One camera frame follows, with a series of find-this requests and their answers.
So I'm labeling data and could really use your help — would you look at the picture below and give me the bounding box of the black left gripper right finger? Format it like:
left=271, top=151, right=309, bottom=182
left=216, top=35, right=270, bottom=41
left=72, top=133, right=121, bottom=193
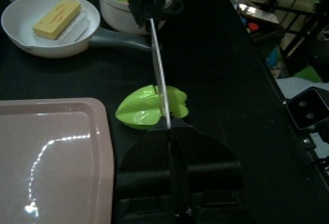
left=172, top=116, right=248, bottom=224

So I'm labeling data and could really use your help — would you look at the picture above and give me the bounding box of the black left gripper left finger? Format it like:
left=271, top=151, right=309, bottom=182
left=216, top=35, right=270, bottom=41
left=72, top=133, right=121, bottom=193
left=112, top=117, right=176, bottom=224

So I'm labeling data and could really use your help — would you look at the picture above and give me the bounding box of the silver blade toy knife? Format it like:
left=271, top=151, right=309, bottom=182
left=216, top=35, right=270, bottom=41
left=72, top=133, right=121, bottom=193
left=147, top=17, right=174, bottom=130

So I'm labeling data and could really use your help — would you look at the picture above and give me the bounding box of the green toy starfruit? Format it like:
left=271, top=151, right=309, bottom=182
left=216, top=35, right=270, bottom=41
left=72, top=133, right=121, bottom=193
left=115, top=84, right=190, bottom=132

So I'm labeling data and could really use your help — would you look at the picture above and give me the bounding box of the white toy pot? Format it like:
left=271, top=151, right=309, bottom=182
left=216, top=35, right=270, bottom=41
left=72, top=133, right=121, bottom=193
left=93, top=0, right=184, bottom=37

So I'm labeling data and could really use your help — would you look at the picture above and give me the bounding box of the yellow toy butter block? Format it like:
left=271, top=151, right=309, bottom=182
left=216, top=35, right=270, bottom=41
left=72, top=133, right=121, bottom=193
left=32, top=0, right=83, bottom=41

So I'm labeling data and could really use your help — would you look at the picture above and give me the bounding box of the pink plastic tray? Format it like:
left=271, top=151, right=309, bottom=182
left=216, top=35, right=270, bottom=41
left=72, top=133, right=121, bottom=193
left=0, top=97, right=115, bottom=224

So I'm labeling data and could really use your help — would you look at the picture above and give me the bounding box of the metal side table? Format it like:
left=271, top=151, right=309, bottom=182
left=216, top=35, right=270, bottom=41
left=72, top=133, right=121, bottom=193
left=236, top=2, right=280, bottom=26

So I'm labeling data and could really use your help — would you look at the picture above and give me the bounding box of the red round cap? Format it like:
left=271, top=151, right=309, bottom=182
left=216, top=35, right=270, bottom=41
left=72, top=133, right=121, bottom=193
left=246, top=22, right=260, bottom=33

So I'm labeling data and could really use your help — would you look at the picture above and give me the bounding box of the white cloth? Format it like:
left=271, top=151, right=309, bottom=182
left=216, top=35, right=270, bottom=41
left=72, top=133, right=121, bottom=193
left=275, top=76, right=329, bottom=100

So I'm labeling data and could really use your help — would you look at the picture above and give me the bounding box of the green bag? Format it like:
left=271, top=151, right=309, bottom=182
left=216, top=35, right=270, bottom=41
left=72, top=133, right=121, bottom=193
left=291, top=65, right=323, bottom=84

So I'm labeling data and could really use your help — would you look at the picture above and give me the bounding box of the white pan grey handle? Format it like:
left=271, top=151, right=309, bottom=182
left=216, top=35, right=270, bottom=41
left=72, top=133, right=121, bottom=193
left=0, top=0, right=153, bottom=60

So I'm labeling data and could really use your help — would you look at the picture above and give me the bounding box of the black camera box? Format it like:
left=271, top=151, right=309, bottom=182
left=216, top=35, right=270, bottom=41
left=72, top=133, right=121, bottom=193
left=283, top=86, right=329, bottom=132

